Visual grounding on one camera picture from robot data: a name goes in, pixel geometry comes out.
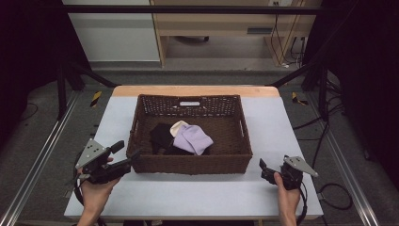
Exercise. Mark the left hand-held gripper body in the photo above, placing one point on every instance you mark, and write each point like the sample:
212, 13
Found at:
94, 163

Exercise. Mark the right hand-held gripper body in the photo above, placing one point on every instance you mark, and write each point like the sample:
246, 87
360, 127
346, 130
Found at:
294, 173

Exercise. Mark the black cloth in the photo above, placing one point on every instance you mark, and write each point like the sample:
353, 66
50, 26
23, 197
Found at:
161, 136

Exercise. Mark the cream cloth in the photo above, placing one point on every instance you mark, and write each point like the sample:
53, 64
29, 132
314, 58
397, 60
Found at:
177, 127

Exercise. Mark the brown wicker basket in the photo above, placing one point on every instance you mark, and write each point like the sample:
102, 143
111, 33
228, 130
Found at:
189, 135

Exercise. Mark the lilac cloth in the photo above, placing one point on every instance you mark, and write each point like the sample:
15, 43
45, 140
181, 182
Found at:
192, 139

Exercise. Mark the person's right hand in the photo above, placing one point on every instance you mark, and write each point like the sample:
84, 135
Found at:
286, 197

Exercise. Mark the person's left hand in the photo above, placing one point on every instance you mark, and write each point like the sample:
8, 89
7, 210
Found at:
94, 191

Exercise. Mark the light blue table mat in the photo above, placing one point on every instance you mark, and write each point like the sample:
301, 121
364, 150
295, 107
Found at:
269, 132

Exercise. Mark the yellow black floor tape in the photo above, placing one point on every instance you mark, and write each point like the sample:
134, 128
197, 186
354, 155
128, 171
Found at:
297, 98
96, 98

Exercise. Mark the white cabinet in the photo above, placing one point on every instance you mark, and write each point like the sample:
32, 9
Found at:
116, 34

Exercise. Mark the wooden desk with drawer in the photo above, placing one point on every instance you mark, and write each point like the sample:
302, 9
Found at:
219, 28

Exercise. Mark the aluminium floor rail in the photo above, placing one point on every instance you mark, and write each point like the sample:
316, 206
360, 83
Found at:
342, 163
37, 163

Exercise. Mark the black metal frame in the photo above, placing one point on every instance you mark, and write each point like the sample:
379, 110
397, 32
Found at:
194, 9

